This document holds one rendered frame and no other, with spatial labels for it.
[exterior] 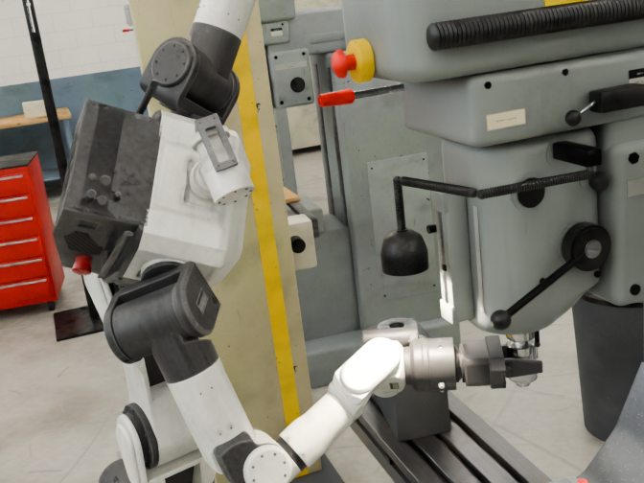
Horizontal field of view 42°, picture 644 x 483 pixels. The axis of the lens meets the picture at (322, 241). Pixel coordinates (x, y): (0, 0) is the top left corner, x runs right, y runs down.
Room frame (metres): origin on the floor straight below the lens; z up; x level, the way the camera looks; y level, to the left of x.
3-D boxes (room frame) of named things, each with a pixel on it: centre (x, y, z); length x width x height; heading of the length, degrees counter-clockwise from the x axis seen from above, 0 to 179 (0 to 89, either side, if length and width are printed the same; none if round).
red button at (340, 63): (1.19, -0.06, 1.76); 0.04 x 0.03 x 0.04; 17
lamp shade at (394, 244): (1.21, -0.12, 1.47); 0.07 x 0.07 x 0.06
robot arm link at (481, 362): (1.28, -0.21, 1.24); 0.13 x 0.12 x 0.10; 172
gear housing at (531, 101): (1.28, -0.35, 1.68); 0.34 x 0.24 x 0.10; 107
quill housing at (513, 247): (1.27, -0.31, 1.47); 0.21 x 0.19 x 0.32; 17
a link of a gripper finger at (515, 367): (1.24, -0.30, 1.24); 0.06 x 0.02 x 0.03; 82
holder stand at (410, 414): (1.72, -0.15, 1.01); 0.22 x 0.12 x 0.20; 9
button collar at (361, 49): (1.20, -0.08, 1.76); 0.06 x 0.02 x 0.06; 17
